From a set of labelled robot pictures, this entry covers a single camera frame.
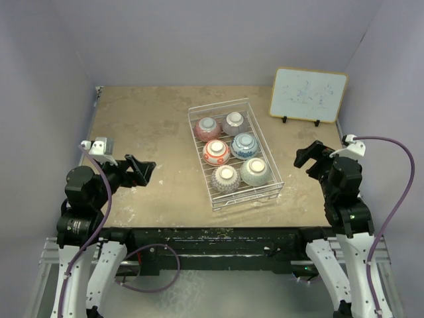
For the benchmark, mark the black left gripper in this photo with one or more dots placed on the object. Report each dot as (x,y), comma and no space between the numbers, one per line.
(142,170)

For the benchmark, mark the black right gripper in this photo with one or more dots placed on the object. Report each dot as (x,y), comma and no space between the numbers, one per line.
(317,150)

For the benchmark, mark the green patterned bowl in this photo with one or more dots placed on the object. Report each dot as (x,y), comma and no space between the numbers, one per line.
(255,172)

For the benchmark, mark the blue floral bowl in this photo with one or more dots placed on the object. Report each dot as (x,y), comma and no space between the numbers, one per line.
(244,146)

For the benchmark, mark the orange floral bowl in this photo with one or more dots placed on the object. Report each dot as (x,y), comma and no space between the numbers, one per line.
(216,153)

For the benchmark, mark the purple patterned bowl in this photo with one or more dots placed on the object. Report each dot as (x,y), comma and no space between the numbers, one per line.
(225,179)

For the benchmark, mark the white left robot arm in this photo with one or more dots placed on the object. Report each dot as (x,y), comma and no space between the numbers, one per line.
(90,256)

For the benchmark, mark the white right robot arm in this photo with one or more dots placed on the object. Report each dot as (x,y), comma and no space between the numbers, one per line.
(355,288)

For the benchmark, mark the yellow framed whiteboard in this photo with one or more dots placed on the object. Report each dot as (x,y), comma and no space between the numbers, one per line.
(307,95)

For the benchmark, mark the pink patterned bowl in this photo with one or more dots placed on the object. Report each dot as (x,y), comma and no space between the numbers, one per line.
(207,129)

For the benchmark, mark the grey striped bowl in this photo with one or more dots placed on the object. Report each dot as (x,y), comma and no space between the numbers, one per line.
(234,123)

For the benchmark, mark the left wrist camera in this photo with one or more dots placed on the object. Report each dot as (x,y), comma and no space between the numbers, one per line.
(99,146)

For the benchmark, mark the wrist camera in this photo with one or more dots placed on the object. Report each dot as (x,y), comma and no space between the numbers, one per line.
(99,146)
(353,149)

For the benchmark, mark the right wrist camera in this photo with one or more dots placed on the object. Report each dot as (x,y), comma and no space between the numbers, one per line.
(353,149)

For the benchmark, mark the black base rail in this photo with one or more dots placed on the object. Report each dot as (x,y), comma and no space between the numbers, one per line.
(279,250)

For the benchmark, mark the aluminium frame rail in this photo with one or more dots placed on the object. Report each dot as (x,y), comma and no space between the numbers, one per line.
(43,294)

